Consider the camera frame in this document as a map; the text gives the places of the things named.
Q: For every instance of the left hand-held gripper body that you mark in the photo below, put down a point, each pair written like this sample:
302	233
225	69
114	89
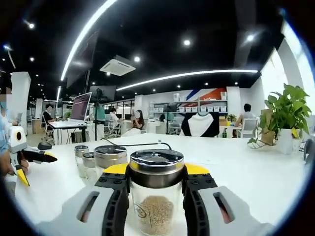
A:
14	145

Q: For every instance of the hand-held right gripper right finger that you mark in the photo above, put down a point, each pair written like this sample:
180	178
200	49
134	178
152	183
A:
197	209

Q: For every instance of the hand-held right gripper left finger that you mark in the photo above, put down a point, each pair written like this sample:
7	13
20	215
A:
113	211

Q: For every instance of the tall seasoning bottle brown powder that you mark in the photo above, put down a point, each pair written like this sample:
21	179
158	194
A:
155	214

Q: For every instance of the short seasoning bottle beige powder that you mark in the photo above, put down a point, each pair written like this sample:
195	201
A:
79	167

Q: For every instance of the tall seasoning bottle cream powder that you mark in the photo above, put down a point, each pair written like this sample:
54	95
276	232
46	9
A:
110	159

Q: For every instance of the short seasoning bottle white granules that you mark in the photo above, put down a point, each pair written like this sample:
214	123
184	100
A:
89	161

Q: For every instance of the person's left hand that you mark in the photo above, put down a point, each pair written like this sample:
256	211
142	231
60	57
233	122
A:
6	164

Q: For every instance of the black computer mouse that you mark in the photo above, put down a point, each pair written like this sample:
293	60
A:
44	146

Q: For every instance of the white standing desk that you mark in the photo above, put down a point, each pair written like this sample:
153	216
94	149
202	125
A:
84	135

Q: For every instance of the white open laptop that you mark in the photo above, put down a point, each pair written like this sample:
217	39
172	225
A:
81	108

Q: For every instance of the black white raglan shirt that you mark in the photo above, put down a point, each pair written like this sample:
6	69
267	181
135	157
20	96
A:
200	125

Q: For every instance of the small hanging monitor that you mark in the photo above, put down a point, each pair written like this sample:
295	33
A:
103	93

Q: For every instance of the grey office chair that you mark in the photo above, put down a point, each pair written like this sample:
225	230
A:
249	127

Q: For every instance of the brown cardboard box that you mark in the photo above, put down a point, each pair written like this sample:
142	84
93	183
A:
267	137

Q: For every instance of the row of white storage boxes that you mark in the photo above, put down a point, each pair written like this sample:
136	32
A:
209	109

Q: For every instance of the large hanging dark screen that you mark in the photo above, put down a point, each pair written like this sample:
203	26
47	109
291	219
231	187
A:
82	59

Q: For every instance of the metal storage shelving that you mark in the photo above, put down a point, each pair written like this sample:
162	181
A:
211	101

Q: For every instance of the ceiling air conditioner unit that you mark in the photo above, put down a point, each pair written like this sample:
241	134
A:
117	67

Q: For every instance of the yellow plant tag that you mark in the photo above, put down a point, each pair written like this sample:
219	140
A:
295	133

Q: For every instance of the curved ceiling light strip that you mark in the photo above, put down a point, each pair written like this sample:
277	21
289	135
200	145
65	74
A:
197	73
81	37

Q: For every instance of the green potted plant white pot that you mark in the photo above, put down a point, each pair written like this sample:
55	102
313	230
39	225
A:
288	108

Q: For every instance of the narrow window white blinds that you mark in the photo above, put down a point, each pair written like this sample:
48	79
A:
272	76

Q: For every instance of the group of round ceiling downlights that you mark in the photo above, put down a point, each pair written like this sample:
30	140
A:
187	42

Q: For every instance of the large window white blinds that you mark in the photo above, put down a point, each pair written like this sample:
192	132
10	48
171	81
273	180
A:
297	46

